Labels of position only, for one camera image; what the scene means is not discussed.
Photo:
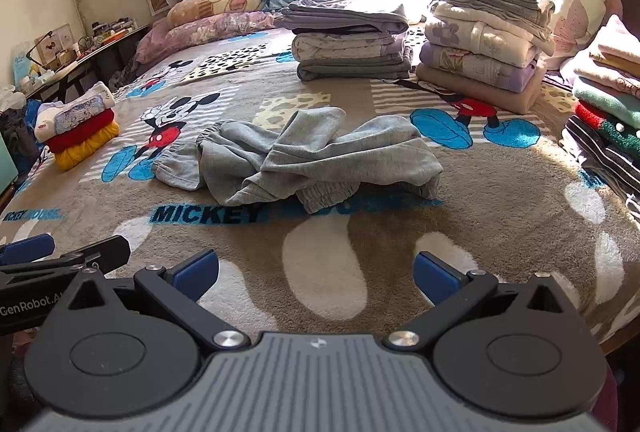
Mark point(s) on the teal panel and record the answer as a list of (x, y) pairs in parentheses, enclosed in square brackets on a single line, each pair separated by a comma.
[(6, 164)]

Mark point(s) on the cluttered dark side table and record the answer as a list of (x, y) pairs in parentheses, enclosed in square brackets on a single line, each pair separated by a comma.
[(90, 52)]

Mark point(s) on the folded red garment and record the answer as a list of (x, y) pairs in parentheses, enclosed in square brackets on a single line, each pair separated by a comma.
[(85, 132)]

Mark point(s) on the orange floral pillow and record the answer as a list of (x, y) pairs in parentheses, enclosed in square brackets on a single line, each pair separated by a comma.
[(220, 4)]

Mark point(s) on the printed cartoon blanket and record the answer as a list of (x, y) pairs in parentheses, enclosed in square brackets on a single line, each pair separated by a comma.
[(320, 242)]

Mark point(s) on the folded tan garment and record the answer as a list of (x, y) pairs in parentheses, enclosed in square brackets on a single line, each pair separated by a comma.
[(480, 92)]

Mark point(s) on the folded dark grey garment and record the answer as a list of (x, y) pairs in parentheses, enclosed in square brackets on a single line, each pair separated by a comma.
[(355, 69)]

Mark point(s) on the folded white printed garment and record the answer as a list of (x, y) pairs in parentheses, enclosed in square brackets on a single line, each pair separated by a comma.
[(75, 112)]

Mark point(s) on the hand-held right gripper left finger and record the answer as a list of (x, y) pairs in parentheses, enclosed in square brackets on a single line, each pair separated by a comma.
[(197, 274)]

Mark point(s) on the folded cream floral garment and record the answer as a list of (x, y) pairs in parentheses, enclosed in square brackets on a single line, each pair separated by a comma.
[(480, 34)]

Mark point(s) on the white patterned quilt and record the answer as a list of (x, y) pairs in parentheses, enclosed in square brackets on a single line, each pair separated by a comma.
[(575, 7)]

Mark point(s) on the grey sweatpants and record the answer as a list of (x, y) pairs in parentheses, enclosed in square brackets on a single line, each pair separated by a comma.
[(300, 157)]

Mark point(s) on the stack of colourful folded clothes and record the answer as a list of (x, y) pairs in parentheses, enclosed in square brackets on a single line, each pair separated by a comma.
[(610, 112)]

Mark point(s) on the dark bag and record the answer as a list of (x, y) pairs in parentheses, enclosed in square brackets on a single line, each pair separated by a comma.
[(17, 134)]

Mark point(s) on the folded purple floral garment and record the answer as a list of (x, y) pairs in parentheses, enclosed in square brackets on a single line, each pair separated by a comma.
[(475, 67)]

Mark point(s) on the folded yellow garment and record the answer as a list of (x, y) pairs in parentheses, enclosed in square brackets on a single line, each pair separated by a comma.
[(82, 151)]

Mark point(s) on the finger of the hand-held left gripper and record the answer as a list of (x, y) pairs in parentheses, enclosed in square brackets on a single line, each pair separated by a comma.
[(107, 249), (27, 247)]

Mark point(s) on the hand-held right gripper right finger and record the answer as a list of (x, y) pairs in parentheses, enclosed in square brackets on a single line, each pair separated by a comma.
[(434, 277)]

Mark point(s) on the pink purple floral pillow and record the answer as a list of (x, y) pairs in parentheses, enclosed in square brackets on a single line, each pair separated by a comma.
[(200, 32)]

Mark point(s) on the centre stack of grey clothes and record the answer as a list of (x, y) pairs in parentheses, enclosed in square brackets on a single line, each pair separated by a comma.
[(345, 14)]

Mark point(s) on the folded pale printed garment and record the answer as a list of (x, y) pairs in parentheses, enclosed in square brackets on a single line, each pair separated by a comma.
[(345, 46)]

